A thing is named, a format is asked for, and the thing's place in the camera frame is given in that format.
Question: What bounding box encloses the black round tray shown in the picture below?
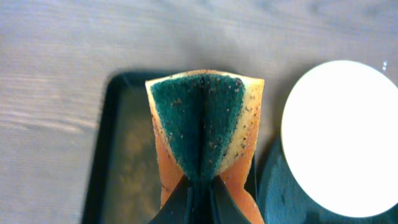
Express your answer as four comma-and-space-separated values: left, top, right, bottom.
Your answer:
257, 138, 397, 224

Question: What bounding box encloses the black rectangular tray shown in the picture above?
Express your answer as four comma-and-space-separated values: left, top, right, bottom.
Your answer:
81, 72, 259, 224

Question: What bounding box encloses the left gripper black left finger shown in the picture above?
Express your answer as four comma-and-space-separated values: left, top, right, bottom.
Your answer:
149, 175, 190, 224

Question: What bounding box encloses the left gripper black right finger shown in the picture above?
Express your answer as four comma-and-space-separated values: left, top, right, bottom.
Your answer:
210, 175, 251, 224

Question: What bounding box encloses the orange green sponge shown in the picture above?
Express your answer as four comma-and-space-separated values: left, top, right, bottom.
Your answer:
146, 70, 264, 223

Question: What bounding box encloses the yellow plate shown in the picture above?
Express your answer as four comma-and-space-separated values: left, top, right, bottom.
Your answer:
280, 60, 397, 218

